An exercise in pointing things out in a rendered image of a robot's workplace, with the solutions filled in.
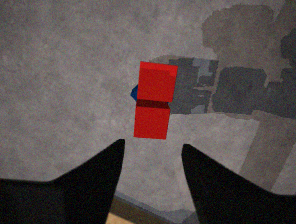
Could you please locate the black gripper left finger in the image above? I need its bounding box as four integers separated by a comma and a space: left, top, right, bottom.
0, 139, 125, 224

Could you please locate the red cube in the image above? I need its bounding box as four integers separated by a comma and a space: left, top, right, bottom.
137, 61, 178, 102
134, 99, 171, 140

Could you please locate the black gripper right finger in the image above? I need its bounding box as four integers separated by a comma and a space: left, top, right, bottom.
181, 144, 296, 224

